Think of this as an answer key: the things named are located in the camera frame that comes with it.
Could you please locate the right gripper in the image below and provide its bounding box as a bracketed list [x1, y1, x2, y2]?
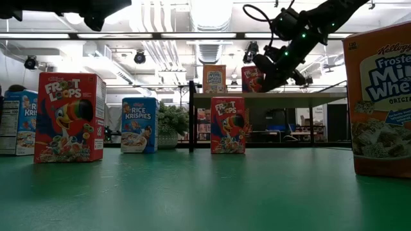
[252, 44, 308, 94]

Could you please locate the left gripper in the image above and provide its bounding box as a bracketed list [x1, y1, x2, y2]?
[64, 0, 132, 32]

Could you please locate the Froot Loops cereal box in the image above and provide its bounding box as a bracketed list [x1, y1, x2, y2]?
[210, 96, 247, 155]
[241, 65, 267, 94]
[33, 72, 107, 164]

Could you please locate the Frosted Mini Wheats cereal box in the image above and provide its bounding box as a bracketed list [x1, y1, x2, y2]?
[342, 21, 411, 179]
[202, 64, 227, 94]

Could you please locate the Rice Krispies cereal box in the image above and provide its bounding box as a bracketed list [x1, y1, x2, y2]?
[0, 89, 39, 157]
[120, 97, 159, 154]

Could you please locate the wooden shelf with black legs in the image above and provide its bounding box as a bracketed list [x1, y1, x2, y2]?
[188, 80, 349, 153]

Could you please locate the black ceiling spotlight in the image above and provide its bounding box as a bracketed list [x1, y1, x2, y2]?
[24, 55, 39, 71]
[134, 50, 147, 65]
[242, 41, 259, 64]

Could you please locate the black partition panel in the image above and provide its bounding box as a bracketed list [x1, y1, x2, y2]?
[326, 103, 349, 142]

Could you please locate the linear ceiling light strip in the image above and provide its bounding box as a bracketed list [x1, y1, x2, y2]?
[0, 31, 354, 41]

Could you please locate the white red patterned cloth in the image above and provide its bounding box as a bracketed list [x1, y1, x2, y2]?
[196, 108, 212, 141]

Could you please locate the green plant in patterned pot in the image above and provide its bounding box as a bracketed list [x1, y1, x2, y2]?
[157, 101, 190, 150]

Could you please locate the grey hanging cloth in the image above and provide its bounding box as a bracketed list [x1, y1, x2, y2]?
[104, 104, 123, 144]

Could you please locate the green table mat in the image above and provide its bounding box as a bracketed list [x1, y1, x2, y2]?
[0, 146, 411, 231]

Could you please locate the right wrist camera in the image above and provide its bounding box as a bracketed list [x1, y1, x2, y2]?
[272, 8, 302, 42]

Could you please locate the silver ceiling air duct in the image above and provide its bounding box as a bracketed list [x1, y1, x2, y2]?
[188, 0, 234, 65]

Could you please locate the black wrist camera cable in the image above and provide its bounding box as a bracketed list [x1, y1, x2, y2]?
[242, 3, 277, 38]

